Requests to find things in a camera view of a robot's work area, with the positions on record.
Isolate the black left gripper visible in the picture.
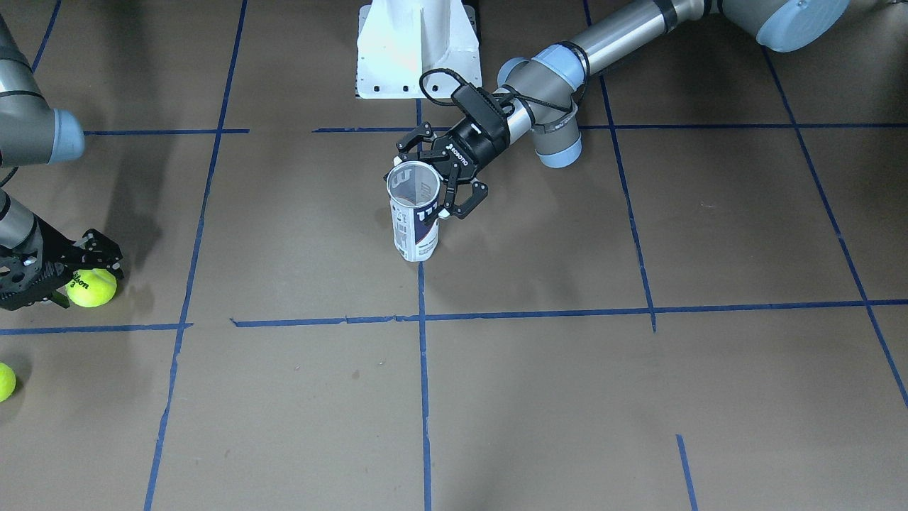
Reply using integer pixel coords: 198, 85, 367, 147
395, 119, 510, 219

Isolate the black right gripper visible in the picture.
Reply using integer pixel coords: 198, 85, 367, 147
1, 217, 126, 311

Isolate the yellow tennis ball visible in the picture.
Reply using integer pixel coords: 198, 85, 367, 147
65, 269, 118, 308
0, 363, 18, 402

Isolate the white tennis ball can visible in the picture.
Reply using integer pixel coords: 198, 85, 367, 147
387, 161, 441, 262

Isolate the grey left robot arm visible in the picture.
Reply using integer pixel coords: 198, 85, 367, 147
385, 1, 849, 223

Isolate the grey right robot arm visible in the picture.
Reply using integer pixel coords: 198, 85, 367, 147
1, 21, 124, 311

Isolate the brown paper table cover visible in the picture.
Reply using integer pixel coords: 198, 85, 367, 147
1, 1, 907, 510

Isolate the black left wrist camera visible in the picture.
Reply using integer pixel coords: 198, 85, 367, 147
451, 82, 508, 133

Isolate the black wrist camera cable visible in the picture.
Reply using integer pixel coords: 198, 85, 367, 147
419, 68, 577, 118

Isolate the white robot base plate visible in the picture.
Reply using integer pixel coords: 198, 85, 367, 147
355, 1, 482, 99

